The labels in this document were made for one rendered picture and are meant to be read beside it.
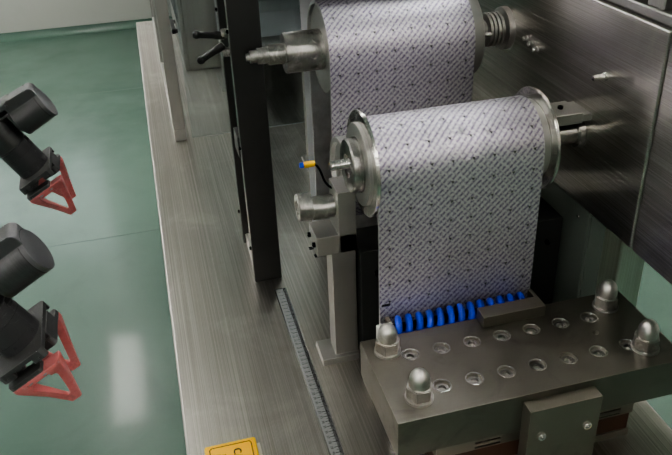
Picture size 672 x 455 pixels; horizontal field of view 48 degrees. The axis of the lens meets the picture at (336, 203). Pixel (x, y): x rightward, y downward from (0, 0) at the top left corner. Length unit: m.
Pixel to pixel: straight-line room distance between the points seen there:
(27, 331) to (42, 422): 1.63
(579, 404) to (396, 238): 0.31
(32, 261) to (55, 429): 1.68
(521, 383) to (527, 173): 0.28
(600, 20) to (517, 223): 0.29
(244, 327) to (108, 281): 1.88
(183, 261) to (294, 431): 0.51
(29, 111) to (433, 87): 0.67
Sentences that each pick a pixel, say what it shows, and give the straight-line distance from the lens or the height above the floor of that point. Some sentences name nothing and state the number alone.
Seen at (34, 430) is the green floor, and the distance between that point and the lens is 2.58.
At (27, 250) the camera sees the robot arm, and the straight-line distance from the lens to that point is 0.91.
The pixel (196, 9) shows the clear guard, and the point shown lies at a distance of 1.91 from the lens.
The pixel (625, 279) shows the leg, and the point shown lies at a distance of 1.46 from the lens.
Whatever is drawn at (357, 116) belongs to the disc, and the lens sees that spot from 1.01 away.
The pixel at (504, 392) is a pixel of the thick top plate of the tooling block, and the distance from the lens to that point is 0.99.
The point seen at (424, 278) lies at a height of 1.09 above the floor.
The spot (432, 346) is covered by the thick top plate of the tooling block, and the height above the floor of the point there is 1.03.
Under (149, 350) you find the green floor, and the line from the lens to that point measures 2.75.
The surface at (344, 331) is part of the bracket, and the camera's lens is 1.19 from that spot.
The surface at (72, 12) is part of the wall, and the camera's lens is 6.59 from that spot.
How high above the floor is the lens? 1.70
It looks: 29 degrees down
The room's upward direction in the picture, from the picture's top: 2 degrees counter-clockwise
